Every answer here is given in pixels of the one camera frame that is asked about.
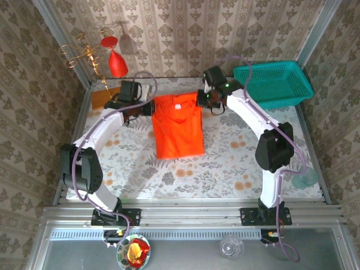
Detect gold foil wrapper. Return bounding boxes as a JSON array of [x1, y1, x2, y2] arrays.
[[127, 242, 143, 261]]

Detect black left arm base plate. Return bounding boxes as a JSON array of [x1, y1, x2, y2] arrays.
[[91, 208, 141, 227]]

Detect orange t-shirt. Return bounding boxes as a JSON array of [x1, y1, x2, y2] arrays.
[[151, 92, 205, 160]]

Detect red foil wrapper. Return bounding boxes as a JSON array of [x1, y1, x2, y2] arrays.
[[132, 238, 151, 267]]

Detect floral tablecloth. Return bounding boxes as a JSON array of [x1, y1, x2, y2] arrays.
[[67, 77, 324, 200]]

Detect teal translucent cup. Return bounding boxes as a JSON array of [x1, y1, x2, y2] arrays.
[[291, 166, 320, 190]]

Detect floral patterned bowl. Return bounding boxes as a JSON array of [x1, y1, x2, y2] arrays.
[[116, 234, 151, 270]]

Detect red goblet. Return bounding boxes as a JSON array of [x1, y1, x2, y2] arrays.
[[100, 35, 129, 78]]

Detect grey slotted cable duct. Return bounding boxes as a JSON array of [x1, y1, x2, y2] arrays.
[[49, 228, 262, 241]]

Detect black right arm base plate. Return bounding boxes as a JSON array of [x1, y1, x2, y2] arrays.
[[240, 207, 293, 227]]

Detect aluminium mounting rail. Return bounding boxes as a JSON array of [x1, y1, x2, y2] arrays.
[[42, 198, 345, 228]]

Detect gold wire stand wooden base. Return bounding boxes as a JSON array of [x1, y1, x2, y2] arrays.
[[58, 29, 122, 110]]

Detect clear plastic cup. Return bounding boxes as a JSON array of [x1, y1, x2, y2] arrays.
[[219, 235, 245, 260]]

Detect teal plastic basket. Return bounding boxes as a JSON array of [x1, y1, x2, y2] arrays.
[[232, 60, 315, 110]]

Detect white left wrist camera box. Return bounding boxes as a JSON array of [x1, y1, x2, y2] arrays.
[[139, 84, 152, 101]]

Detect aluminium side rail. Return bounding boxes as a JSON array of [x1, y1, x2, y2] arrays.
[[296, 102, 333, 205], [52, 88, 92, 206]]

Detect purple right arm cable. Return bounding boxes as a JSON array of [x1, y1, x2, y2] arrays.
[[215, 55, 308, 262]]

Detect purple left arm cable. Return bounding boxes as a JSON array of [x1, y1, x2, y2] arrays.
[[71, 71, 158, 248]]

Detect black cable connector box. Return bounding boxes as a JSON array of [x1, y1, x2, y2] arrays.
[[102, 229, 127, 245], [260, 229, 285, 244]]

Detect aluminium frame post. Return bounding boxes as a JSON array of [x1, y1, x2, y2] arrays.
[[33, 0, 92, 91], [296, 0, 343, 68]]

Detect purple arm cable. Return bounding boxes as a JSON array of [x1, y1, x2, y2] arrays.
[[215, 55, 308, 262], [71, 71, 158, 248]]

